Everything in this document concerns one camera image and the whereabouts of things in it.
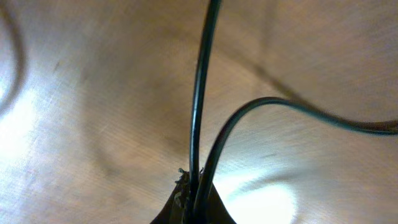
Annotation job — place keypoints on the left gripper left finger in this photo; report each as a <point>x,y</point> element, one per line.
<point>175,208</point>

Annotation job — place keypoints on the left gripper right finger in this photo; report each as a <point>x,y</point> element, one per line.
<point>216,212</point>

